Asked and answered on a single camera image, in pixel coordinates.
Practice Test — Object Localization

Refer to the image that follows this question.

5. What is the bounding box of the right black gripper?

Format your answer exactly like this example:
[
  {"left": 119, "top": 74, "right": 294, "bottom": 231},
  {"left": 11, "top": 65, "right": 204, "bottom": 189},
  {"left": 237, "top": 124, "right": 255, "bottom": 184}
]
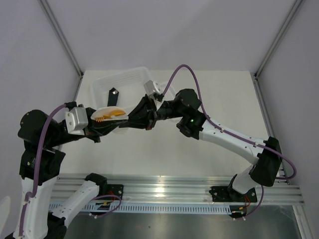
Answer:
[{"left": 118, "top": 95, "right": 185, "bottom": 132}]

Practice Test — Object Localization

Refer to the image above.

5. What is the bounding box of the orange plastic spoon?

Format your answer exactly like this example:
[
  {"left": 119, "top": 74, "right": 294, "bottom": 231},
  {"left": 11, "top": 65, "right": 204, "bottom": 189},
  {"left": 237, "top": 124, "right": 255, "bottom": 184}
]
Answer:
[{"left": 104, "top": 110, "right": 126, "bottom": 120}]

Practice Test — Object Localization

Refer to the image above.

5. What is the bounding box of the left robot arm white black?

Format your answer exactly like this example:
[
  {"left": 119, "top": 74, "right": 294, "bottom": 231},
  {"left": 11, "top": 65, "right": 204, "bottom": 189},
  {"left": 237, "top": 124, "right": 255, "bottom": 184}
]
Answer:
[{"left": 9, "top": 102, "right": 129, "bottom": 239}]

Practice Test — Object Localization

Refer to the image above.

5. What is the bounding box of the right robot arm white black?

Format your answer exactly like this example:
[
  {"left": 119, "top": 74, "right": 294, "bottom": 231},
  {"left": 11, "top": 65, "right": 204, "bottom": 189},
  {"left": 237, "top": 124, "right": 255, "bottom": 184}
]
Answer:
[{"left": 120, "top": 89, "right": 282, "bottom": 201}]

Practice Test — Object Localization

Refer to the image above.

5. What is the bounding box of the large white plastic basket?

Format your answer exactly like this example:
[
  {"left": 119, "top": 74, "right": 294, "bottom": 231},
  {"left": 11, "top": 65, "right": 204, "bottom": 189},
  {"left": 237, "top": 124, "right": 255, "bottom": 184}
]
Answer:
[{"left": 90, "top": 67, "right": 161, "bottom": 114}]

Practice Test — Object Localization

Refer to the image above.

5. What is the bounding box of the small white plastic tray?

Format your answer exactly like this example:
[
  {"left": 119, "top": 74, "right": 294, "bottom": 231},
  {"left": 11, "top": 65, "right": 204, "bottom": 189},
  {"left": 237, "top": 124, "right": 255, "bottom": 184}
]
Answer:
[{"left": 159, "top": 81, "right": 176, "bottom": 98}]

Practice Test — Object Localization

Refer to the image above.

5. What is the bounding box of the black strap with buckle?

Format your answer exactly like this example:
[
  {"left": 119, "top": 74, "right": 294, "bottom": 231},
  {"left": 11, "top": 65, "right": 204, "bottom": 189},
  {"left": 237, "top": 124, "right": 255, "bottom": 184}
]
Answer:
[{"left": 107, "top": 87, "right": 120, "bottom": 108}]

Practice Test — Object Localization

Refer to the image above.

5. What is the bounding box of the left side aluminium rail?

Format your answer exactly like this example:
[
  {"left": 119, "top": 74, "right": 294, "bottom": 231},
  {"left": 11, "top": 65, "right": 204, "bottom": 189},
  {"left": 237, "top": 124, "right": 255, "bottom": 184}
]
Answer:
[{"left": 57, "top": 74, "right": 84, "bottom": 155}]

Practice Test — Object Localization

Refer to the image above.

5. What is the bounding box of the aluminium rail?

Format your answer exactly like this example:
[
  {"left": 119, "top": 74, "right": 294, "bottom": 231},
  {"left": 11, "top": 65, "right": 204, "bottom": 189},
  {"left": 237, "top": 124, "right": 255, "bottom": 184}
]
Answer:
[
  {"left": 251, "top": 74, "right": 291, "bottom": 185},
  {"left": 57, "top": 74, "right": 84, "bottom": 155},
  {"left": 49, "top": 175, "right": 305, "bottom": 206}
]

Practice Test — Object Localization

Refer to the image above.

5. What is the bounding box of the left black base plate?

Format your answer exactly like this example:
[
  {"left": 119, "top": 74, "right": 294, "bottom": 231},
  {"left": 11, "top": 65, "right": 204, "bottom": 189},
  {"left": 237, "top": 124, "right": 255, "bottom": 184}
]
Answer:
[{"left": 106, "top": 184, "right": 124, "bottom": 201}]

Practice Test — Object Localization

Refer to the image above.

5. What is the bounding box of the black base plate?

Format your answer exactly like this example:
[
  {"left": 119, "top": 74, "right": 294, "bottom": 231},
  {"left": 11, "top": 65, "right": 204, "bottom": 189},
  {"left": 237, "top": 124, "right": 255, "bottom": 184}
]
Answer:
[
  {"left": 106, "top": 184, "right": 124, "bottom": 201},
  {"left": 209, "top": 186, "right": 258, "bottom": 203}
]

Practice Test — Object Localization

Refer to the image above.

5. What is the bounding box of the aluminium front rail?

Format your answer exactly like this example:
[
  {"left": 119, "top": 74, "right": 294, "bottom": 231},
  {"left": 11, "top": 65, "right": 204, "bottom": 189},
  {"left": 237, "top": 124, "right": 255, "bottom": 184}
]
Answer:
[{"left": 49, "top": 175, "right": 305, "bottom": 206}]

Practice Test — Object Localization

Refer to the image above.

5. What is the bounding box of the white slotted cable duct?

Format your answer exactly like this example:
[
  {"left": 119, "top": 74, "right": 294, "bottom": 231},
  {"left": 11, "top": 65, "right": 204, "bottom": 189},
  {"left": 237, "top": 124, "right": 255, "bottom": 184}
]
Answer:
[{"left": 81, "top": 202, "right": 231, "bottom": 215}]

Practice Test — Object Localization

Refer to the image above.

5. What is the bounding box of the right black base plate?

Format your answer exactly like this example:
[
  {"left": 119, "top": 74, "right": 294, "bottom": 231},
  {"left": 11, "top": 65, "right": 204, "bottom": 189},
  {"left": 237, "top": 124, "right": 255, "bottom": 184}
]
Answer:
[{"left": 209, "top": 186, "right": 258, "bottom": 203}]

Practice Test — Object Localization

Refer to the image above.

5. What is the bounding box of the right side aluminium rail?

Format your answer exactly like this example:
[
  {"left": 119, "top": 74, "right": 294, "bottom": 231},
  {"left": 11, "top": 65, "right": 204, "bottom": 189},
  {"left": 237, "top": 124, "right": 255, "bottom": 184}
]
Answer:
[{"left": 251, "top": 74, "right": 291, "bottom": 185}]

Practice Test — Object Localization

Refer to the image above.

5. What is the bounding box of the left aluminium frame post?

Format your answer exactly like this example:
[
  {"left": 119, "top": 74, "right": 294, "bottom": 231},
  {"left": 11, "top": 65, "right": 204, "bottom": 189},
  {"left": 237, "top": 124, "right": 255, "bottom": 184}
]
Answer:
[{"left": 37, "top": 0, "right": 84, "bottom": 78}]

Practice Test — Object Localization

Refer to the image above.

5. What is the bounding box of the aluminium frame post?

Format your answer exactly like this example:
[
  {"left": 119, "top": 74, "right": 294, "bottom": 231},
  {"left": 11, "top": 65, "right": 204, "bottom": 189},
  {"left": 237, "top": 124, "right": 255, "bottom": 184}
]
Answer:
[
  {"left": 37, "top": 0, "right": 84, "bottom": 78},
  {"left": 254, "top": 0, "right": 306, "bottom": 79}
]

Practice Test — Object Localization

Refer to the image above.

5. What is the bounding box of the right aluminium frame post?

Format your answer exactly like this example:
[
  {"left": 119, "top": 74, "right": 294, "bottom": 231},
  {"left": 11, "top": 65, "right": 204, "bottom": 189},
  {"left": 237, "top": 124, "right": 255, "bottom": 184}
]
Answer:
[{"left": 254, "top": 0, "right": 306, "bottom": 79}]

